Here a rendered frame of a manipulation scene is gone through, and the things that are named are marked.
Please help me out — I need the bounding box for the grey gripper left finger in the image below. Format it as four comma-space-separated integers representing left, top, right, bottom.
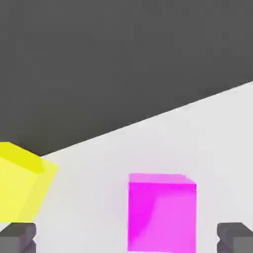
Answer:
0, 222, 38, 253

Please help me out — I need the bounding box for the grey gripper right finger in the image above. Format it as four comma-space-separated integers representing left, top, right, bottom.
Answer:
216, 222, 253, 253

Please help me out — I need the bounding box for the large yellow box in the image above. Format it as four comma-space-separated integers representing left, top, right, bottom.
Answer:
0, 141, 60, 242

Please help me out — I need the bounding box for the large magenta box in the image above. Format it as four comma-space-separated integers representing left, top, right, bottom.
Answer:
127, 173, 197, 253

